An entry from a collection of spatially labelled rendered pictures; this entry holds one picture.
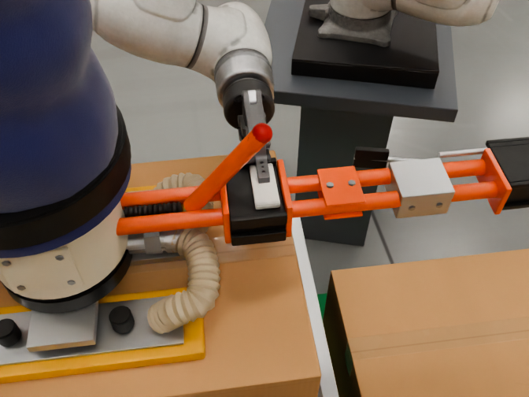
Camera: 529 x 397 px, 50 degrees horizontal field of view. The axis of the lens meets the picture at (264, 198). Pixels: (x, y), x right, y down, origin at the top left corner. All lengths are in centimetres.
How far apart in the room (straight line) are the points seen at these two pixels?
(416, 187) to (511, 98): 204
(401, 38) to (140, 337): 104
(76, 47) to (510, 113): 232
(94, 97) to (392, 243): 160
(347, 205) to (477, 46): 235
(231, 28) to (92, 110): 40
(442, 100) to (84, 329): 99
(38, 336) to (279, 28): 110
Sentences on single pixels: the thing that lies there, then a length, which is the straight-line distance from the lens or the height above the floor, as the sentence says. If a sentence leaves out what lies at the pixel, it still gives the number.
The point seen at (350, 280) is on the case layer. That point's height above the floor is 54.
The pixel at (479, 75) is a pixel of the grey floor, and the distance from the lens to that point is 284.
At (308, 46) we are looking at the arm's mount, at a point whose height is 80.
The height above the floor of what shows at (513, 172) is 110.
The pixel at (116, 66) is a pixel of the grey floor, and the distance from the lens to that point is 280.
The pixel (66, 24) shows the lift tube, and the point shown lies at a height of 137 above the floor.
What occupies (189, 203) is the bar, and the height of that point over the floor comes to 109.
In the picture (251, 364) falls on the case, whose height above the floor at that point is 95.
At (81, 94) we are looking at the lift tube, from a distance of 55.
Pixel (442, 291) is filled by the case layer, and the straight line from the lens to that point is 132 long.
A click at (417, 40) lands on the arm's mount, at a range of 152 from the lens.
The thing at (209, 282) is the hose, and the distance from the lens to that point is 71.
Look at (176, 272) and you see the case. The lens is 82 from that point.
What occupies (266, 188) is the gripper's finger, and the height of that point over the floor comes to 110.
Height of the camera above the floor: 163
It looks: 50 degrees down
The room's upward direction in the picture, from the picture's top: straight up
